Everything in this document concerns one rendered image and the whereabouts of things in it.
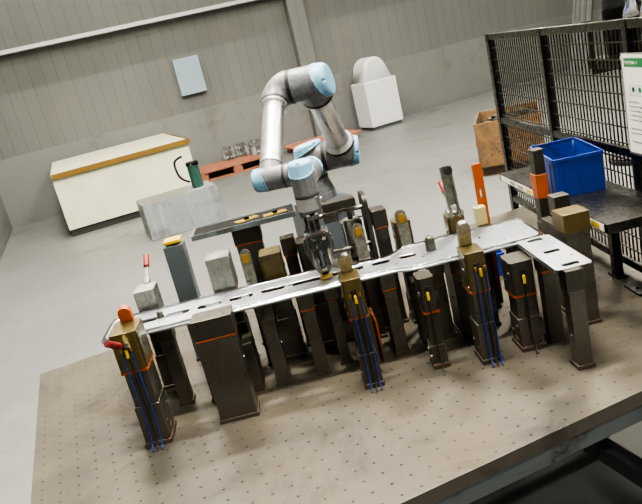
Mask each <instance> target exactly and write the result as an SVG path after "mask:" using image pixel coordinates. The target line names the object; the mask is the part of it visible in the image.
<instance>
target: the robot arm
mask: <svg viewBox="0 0 642 504"><path fill-rule="evenodd" d="M335 92H336V85H335V80H334V78H333V74H332V72H331V70H330V68H329V67H328V65H327V64H325V63H323V62H320V63H312V64H310V65H306V66H302V67H297V68H293V69H289V70H284V71H281V72H279V73H277V74H276V75H274V76H273V77H272V78H271V79H270V80H269V82H268V83H267V85H266V86H265V88H264V90H263V92H262V95H261V99H260V109H261V111H262V112H263V113H262V130H261V148H260V165H259V169H258V168H257V169H255V170H253V171H252V172H251V183H252V186H253V188H254V190H255V191H256V192H259V193H260V192H270V191H273V190H278V189H283V188H288V187H292V189H293V193H294V197H295V202H296V206H297V210H298V212H299V215H300V218H303V227H304V234H303V235H304V236H305V239H303V243H304V244H303V246H304V251H305V254H306V255H307V256H308V258H309V259H310V261H311V263H312V265H313V266H314V268H315V269H316V270H317V272H318V273H320V274H321V275H323V272H322V267H321V266H320V261H319V260H318V251H321V250H322V251H323V254H325V256H326V258H325V260H326V262H327V266H326V267H327V270H328V274H329V273H330V272H331V269H332V265H333V252H334V241H333V239H332V237H331V233H328V228H327V227H326V226H324V225H320V221H319V215H320V214H322V213H323V209H322V203H321V202H323V201H327V200H329V199H332V198H334V197H335V196H337V191H336V189H335V187H334V185H333V183H332V182H331V180H330V178H329V176H328V172H327V171H330V170H335V169H340V168H345V167H352V166H355V165H358V164H359V163H360V161H361V158H360V147H359V140H358V136H357V135H351V133H350V132H349V131H347V130H345V128H344V126H343V123H342V121H341V119H340V116H339V114H338V112H337V109H336V107H335V105H334V102H333V100H332V99H333V95H334V94H335ZM301 102H302V103H303V105H304V106H305V107H306V108H307V109H310V110H311V112H312V114H313V116H314V118H315V120H316V122H317V124H318V127H319V129H320V131H321V133H322V135H323V137H324V139H325V140H324V142H321V140H320V139H314V140H311V141H308V142H306V143H303V144H301V145H299V146H297V147H296V148H295V149H294V150H293V153H294V160H293V161H291V162H289V163H285V164H283V150H284V126H285V113H286V112H287V111H288V106H289V105H291V104H296V103H301Z"/></svg>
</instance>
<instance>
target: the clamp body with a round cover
mask: <svg viewBox="0 0 642 504"><path fill-rule="evenodd" d="M259 260H260V263H261V267H262V271H263V274H264V278H265V281H268V280H272V279H276V278H280V277H284V276H288V273H287V271H286V267H285V265H286V264H285V262H284V259H283V256H282V252H281V248H280V245H276V246H272V247H268V248H264V249H260V250H259ZM274 308H275V312H276V318H277V323H278V327H279V331H280V334H281V338H282V342H283V346H284V349H285V353H286V357H287V360H291V359H295V358H299V357H303V356H307V355H308V354H307V348H306V343H305V342H304V339H303V334H302V331H301V326H300V323H299V320H298V316H297V312H296V308H294V305H293V301H292V299H289V300H285V301H281V302H277V303H274Z"/></svg>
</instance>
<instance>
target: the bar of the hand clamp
mask: <svg viewBox="0 0 642 504"><path fill-rule="evenodd" d="M439 171H440V176H441V181H442V185H443V190H444V194H445V199H446V203H447V208H448V210H449V212H450V216H451V219H453V214H452V209H451V205H454V204H455V205H456V210H458V213H457V214H458V215H459V217H461V216H462V215H461V211H460V206H459V202H458V197H457V192H456V188H455V183H454V178H453V174H452V168H451V165H446V166H442V167H439Z"/></svg>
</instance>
